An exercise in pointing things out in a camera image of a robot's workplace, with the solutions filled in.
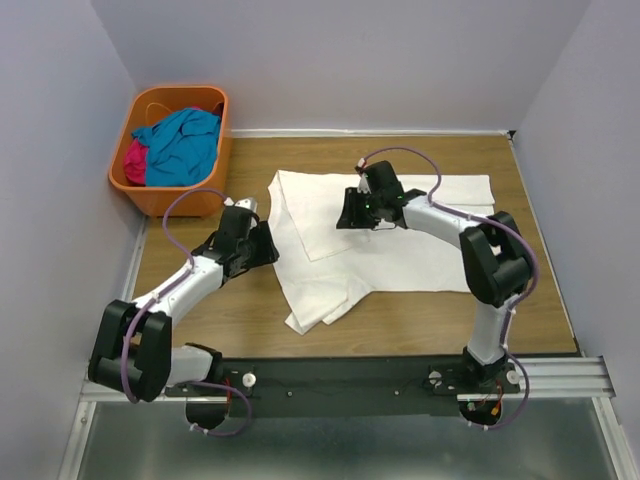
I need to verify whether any white red printed t-shirt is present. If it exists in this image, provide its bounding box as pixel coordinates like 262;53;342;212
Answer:
268;170;469;334

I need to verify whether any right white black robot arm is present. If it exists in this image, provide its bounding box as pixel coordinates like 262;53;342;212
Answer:
336;159;539;386

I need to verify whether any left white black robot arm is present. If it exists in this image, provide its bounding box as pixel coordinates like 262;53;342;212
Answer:
88;198;279;403

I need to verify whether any teal blue t-shirt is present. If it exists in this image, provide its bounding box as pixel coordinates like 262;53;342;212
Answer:
132;107;221;188

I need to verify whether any orange plastic laundry basket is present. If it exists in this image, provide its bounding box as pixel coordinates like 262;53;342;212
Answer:
108;85;232;217

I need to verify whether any magenta pink t-shirt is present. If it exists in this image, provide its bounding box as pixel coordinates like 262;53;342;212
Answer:
123;139;148;186

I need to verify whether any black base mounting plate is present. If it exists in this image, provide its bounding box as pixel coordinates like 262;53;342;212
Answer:
165;355;522;425

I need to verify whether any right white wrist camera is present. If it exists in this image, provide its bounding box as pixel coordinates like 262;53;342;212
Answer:
355;158;371;195

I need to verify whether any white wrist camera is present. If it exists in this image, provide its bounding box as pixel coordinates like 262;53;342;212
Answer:
355;158;371;195
224;197;258;214

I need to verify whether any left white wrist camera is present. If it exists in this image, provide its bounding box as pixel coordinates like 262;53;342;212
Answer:
224;197;258;214

